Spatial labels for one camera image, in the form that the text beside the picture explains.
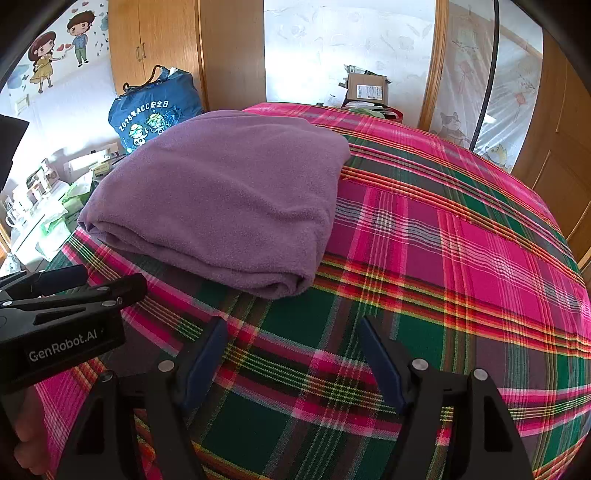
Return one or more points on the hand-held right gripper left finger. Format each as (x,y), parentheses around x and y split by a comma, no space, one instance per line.
(205,364)

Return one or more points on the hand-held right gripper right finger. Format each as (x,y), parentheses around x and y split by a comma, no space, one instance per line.
(381,364)

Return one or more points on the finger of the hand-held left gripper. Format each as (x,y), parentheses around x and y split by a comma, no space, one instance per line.
(115,290)
(51,281)

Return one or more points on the purple fleece pants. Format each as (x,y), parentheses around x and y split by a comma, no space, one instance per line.
(217,194)

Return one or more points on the person's left hand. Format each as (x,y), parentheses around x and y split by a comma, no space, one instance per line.
(34,429)

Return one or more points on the green tissue pack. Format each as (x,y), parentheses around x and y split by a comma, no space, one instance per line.
(81,194)
(53,230)

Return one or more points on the pink plaid bed sheet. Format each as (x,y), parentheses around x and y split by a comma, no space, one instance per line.
(438,254)

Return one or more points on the black screen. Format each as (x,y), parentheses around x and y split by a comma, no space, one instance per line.
(11,147)

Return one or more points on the blue printed tote bag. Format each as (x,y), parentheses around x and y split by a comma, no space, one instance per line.
(152,115)

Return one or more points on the red basket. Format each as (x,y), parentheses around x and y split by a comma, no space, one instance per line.
(398,115)

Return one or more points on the wooden wardrobe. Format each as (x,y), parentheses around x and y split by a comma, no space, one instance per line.
(157,32)

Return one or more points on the white card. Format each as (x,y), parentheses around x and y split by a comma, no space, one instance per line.
(334,99)

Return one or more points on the cardboard box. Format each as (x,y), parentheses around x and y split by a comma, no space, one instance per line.
(367,90)

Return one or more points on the wooden door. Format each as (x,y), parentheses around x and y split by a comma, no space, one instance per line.
(554,138)

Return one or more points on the white light switch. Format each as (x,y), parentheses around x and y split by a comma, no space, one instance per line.
(21,104)

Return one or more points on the cartoon wall sticker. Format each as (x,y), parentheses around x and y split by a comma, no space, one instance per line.
(44,60)

